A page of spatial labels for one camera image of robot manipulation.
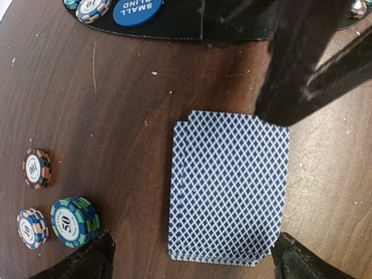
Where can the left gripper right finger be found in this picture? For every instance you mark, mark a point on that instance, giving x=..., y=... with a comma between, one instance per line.
x=294, y=260

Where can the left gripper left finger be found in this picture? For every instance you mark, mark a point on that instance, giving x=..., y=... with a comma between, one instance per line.
x=93, y=260

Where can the white blue poker chip stack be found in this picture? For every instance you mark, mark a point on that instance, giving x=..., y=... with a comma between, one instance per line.
x=32, y=228

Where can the blue-backed playing card deck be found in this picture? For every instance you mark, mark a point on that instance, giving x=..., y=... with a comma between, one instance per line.
x=228, y=178

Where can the brown 100 poker chip stack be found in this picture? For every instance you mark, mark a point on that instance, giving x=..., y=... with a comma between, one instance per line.
x=37, y=168

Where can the single white blue poker chip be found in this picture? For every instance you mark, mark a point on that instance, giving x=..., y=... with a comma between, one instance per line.
x=89, y=11

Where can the blue small blind button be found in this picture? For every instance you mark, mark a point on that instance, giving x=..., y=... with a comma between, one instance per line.
x=136, y=12

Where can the single green blue poker chip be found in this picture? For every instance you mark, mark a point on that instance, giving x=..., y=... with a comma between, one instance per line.
x=71, y=4

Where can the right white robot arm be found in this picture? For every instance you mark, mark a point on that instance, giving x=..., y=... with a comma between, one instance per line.
x=296, y=83

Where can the round black poker mat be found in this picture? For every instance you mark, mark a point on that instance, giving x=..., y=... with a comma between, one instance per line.
x=203, y=21

